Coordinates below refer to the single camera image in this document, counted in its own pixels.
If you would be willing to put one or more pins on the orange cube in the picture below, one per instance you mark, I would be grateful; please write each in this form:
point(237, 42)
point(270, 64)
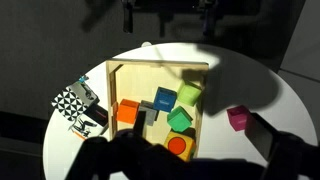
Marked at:
point(128, 111)

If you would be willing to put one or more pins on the black block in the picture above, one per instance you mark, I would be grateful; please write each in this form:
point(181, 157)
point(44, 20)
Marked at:
point(97, 115)

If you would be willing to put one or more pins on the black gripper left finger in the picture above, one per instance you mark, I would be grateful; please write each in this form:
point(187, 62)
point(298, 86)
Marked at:
point(140, 122)

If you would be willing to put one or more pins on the white card black drawing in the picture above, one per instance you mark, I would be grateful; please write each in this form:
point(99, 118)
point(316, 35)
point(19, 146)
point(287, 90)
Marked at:
point(83, 128)

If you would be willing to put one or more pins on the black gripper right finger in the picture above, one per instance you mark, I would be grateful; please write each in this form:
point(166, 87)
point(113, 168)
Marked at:
point(261, 133)

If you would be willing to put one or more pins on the grey block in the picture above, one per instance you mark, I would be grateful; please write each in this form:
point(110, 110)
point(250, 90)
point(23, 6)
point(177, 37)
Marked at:
point(151, 108)

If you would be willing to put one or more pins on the orange block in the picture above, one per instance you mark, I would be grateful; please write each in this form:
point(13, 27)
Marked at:
point(178, 145)

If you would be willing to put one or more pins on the blue cube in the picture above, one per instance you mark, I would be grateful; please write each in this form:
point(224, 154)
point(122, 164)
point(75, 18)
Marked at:
point(165, 99)

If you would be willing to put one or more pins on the black white patterned cube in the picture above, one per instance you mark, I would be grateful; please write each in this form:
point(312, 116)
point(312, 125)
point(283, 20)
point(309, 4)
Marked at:
point(70, 103)

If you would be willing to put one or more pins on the magenta cube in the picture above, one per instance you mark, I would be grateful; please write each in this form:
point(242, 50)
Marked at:
point(238, 118)

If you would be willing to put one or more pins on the wooden tray box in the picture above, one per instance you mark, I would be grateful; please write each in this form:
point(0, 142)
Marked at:
point(140, 80)

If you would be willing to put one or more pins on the light green cube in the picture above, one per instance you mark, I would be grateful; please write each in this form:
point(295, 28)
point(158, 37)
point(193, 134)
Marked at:
point(189, 93)

